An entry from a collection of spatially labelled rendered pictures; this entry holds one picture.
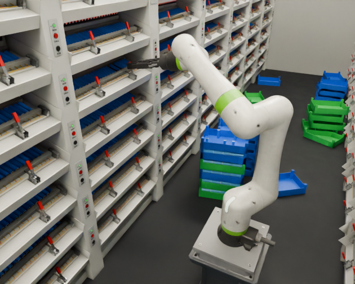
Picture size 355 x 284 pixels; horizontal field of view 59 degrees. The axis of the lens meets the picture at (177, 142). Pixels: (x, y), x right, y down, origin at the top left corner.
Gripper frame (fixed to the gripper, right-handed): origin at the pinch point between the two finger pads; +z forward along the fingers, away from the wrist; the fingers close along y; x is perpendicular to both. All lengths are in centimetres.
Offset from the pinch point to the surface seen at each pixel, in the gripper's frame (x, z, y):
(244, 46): -35, 8, 226
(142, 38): 11.0, -2.1, 9.2
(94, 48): 13.5, -1.9, -27.8
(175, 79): -24, 9, 56
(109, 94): -8.1, 1.2, -23.2
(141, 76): -7.9, 1.6, 5.9
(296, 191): -113, -66, 66
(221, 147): -65, -26, 37
